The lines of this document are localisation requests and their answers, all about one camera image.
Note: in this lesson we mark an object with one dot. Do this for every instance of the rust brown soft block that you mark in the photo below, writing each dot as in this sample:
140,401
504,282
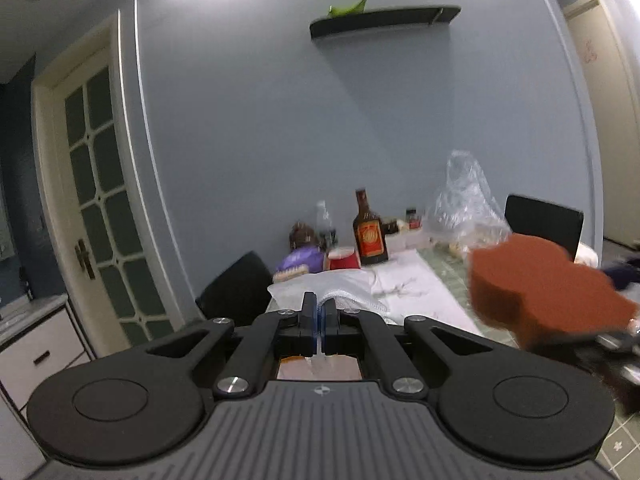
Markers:
540,285

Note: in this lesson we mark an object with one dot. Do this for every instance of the green checked tablecloth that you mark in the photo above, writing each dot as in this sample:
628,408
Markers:
447,275

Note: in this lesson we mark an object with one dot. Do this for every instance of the cream plain door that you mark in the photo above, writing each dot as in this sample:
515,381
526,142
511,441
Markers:
605,135

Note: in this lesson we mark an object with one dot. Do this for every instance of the small red-label jar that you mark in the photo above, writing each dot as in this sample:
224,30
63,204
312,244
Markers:
412,219

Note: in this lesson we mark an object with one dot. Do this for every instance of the black wall shelf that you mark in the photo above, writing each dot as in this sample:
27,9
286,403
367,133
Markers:
385,17

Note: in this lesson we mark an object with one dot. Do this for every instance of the beige small device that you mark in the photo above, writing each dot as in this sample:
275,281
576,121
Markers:
290,275

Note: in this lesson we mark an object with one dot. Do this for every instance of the white rectangular container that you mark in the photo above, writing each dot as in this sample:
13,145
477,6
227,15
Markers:
407,241

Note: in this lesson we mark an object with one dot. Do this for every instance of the black chair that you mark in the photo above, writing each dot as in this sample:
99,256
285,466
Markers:
545,220
235,290

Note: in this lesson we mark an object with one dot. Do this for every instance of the brown liquor bottle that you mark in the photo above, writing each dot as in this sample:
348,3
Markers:
370,240

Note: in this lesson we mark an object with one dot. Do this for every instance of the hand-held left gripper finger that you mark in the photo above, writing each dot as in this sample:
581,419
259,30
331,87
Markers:
315,317
323,317

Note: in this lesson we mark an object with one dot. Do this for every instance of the small dark jar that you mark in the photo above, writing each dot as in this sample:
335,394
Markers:
391,226

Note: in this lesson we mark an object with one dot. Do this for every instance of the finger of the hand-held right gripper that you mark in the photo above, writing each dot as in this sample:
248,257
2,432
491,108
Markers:
575,344

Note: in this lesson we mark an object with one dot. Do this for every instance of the purple packet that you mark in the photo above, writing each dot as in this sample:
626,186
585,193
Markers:
302,260

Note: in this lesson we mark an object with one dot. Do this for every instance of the red cup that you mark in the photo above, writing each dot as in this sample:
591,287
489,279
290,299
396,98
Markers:
344,260

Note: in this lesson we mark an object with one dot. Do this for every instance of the green plant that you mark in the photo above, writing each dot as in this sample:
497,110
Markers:
350,7

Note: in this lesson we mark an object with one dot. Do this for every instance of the clear plastic bag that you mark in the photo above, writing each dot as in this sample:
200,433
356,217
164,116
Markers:
465,200

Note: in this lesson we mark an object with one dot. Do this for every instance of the white table runner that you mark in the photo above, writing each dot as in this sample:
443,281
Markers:
425,290

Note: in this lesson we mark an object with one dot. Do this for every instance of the cream glass-panel door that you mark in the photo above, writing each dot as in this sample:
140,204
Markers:
105,210

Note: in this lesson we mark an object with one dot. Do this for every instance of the brown doll figure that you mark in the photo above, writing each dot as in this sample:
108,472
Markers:
302,235

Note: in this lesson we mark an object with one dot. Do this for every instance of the large white plastic bag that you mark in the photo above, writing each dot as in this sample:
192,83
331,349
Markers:
345,290

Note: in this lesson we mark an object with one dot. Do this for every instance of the clear plastic water bottle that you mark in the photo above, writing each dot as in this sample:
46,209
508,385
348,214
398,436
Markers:
325,225

